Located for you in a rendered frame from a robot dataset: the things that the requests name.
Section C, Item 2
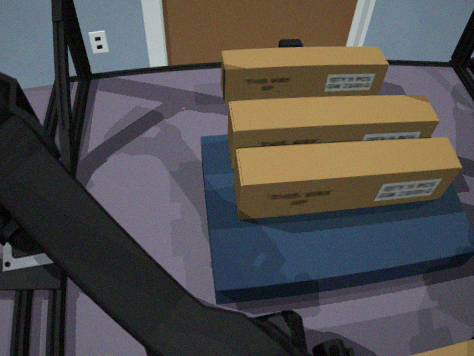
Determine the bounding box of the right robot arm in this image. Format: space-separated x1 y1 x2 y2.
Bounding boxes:
0 72 355 356

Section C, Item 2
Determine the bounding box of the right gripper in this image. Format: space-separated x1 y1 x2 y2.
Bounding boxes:
254 310 308 351

